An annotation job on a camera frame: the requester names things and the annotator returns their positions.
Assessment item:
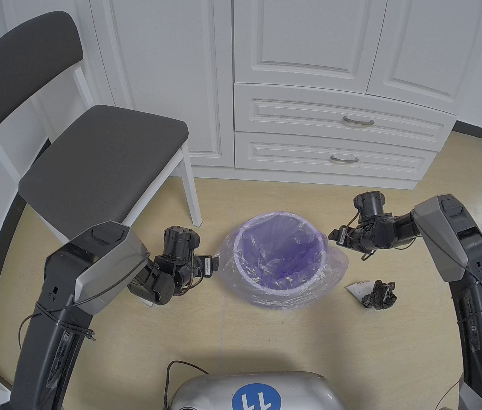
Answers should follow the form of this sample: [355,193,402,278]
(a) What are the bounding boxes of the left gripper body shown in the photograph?
[192,251,221,280]

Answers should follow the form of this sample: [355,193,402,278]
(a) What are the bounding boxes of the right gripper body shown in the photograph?
[336,225,372,252]

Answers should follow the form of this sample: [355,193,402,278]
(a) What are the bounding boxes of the purple plastic bag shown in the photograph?
[216,211,349,311]

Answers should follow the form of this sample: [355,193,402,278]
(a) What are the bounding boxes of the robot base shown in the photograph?
[173,371,346,410]

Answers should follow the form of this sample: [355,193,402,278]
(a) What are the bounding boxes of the white trash bin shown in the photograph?
[232,214,327,300]

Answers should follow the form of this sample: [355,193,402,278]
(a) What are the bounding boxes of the crumpled black plastic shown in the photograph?
[361,279,398,311]

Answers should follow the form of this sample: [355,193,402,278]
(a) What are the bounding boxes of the white paper scrap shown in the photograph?
[344,280,376,304]

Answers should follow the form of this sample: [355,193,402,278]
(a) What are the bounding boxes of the white chair with grey padding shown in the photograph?
[0,11,202,245]

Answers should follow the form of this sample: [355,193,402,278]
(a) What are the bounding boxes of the white wardrobe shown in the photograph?
[0,0,482,191]

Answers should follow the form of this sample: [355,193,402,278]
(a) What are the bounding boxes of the black cable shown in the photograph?
[163,360,209,410]

